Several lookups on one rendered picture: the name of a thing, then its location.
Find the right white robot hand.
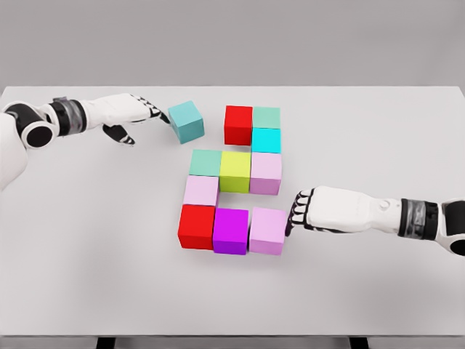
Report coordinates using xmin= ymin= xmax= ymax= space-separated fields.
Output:
xmin=283 ymin=185 xmax=350 ymax=238

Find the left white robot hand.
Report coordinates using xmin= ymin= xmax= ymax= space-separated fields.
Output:
xmin=97 ymin=93 xmax=171 ymax=147

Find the light pink cube block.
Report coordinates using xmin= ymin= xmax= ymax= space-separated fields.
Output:
xmin=248 ymin=151 xmax=283 ymax=196
xmin=182 ymin=174 xmax=221 ymax=208
xmin=247 ymin=206 xmax=288 ymax=257

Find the teal cube block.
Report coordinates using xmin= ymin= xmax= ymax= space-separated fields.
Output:
xmin=167 ymin=100 xmax=206 ymax=145

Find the cyan cube block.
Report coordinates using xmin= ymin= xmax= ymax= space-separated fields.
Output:
xmin=251 ymin=127 xmax=283 ymax=155

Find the magenta cube block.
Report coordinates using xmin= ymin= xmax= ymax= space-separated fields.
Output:
xmin=211 ymin=207 xmax=251 ymax=256

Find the yellow-green cube block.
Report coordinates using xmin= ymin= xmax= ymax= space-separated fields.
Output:
xmin=219 ymin=151 xmax=253 ymax=194

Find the mint green cube block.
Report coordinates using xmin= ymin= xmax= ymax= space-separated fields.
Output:
xmin=251 ymin=105 xmax=282 ymax=131
xmin=189 ymin=148 xmax=223 ymax=178

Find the red cube block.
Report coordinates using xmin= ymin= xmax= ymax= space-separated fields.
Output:
xmin=177 ymin=204 xmax=217 ymax=252
xmin=223 ymin=105 xmax=254 ymax=146

